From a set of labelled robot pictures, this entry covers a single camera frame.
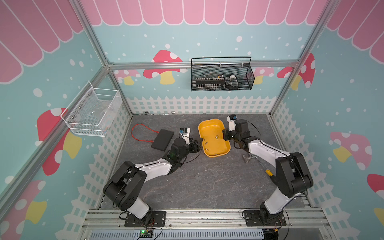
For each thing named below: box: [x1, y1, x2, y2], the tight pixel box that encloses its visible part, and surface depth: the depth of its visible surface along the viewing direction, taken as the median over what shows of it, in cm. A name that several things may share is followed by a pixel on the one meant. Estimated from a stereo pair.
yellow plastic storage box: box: [198, 118, 231, 158], surface depth 96 cm
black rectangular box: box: [151, 128, 174, 152], surface depth 106 cm
